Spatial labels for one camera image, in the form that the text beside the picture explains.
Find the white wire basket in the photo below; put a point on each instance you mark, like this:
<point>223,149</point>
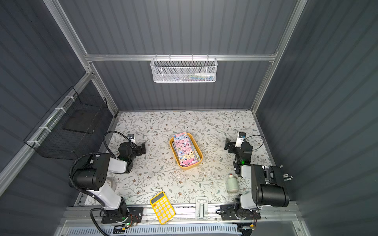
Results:
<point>163,71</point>

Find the pale green bottle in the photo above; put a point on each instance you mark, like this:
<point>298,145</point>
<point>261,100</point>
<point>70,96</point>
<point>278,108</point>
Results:
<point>231,184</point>

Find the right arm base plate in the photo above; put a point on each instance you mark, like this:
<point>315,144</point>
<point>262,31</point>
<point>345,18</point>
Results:
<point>231,212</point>

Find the yellow calculator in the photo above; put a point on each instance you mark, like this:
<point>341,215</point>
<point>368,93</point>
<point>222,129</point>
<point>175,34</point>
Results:
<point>162,207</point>

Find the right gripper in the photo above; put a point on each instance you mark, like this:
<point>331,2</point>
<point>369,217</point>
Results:
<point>232,146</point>

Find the white tape roll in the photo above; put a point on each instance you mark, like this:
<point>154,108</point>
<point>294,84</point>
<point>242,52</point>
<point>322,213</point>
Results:
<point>111,183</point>

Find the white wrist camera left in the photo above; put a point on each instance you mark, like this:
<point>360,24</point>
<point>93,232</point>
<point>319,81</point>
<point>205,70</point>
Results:
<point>131,137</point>

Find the yellow storage tray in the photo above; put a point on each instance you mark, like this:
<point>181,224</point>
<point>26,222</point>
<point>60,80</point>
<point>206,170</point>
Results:
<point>197,149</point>

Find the pink cat sticker sheet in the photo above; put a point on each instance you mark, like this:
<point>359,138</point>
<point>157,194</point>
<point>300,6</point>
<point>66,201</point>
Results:
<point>185,150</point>

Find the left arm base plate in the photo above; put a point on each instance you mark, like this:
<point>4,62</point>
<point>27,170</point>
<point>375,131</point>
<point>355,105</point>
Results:
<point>127,215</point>

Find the items in white basket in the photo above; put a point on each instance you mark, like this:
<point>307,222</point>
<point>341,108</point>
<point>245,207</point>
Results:
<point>197,77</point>

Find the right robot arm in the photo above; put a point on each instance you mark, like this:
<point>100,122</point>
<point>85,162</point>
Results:
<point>267,184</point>

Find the white metal bracket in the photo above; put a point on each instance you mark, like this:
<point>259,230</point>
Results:
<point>201,208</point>

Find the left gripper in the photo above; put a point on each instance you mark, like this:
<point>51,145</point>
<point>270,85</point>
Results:
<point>139,149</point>

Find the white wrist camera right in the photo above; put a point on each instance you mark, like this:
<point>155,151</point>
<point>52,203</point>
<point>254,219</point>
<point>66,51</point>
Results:
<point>240,138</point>

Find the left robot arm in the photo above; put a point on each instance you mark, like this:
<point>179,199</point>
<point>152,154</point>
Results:
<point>88,175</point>

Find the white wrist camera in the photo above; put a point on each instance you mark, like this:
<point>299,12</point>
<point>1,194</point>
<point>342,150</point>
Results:
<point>240,138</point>
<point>131,137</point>

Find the black wire basket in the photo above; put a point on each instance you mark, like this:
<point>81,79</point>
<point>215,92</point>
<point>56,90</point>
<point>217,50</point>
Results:
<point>76,128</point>

